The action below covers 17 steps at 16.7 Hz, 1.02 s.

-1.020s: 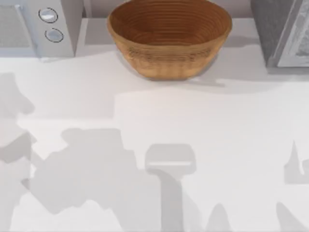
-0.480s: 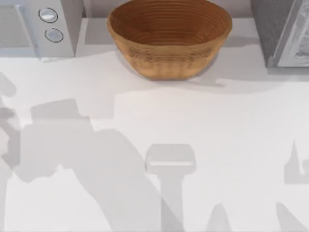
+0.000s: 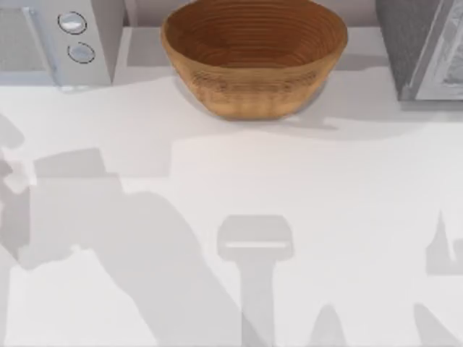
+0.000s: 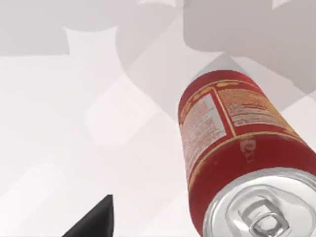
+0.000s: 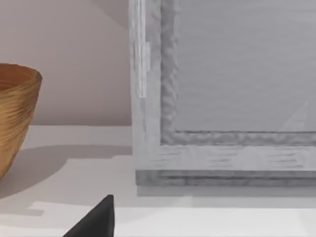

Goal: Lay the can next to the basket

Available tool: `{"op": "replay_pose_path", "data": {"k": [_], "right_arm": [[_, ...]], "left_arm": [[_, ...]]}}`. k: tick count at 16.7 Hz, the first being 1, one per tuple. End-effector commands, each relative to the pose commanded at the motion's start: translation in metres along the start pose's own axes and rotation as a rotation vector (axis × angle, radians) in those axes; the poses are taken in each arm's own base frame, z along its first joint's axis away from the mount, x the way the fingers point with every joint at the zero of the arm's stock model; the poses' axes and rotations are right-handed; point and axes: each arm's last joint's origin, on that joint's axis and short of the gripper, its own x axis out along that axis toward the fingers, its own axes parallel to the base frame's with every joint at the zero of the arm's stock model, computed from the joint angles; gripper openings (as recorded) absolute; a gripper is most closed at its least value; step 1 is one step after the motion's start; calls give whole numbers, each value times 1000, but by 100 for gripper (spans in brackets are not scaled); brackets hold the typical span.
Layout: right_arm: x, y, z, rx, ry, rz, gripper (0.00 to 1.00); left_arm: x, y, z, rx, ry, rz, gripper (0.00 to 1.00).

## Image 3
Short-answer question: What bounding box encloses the pale microwave oven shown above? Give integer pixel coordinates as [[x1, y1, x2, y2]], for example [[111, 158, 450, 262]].
[[0, 0, 127, 94]]

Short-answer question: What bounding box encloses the round microwave knob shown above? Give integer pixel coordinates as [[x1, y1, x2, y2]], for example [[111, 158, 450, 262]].
[[67, 41, 97, 64], [56, 11, 88, 36]]

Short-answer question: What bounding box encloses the brown wicker basket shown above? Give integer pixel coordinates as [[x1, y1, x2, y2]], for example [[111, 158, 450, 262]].
[[160, 0, 349, 121]]

